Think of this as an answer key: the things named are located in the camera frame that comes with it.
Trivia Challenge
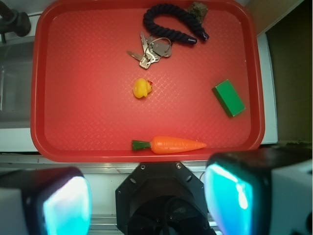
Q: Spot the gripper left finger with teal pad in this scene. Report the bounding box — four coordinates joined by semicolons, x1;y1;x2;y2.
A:
0;167;92;235

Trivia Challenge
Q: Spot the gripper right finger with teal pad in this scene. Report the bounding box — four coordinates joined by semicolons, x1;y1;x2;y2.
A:
204;148;313;235

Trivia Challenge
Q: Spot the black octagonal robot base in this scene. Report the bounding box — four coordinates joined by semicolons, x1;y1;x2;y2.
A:
115;162;216;235

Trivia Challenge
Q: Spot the green rectangular block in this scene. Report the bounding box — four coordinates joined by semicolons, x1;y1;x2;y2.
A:
212;79;246;117

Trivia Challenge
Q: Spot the orange toy carrot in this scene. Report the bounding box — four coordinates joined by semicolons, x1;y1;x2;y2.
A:
132;136;207;154

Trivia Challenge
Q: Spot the red plastic tray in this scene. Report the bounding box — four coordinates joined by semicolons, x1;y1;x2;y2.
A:
31;0;265;163

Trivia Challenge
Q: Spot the yellow rubber duck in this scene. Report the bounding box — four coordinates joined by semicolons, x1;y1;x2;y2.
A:
133;78;153;98

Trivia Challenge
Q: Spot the silver key bunch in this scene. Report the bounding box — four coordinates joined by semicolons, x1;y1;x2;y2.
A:
127;31;172;70

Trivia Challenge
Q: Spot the black clamp knob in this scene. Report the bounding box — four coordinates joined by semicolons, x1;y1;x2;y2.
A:
0;1;31;44

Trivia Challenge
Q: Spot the mossy brown rock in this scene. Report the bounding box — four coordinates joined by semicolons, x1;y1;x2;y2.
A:
187;2;208;24

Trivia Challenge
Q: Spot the dark navy rope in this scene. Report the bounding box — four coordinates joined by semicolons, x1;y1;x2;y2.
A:
143;3;210;47

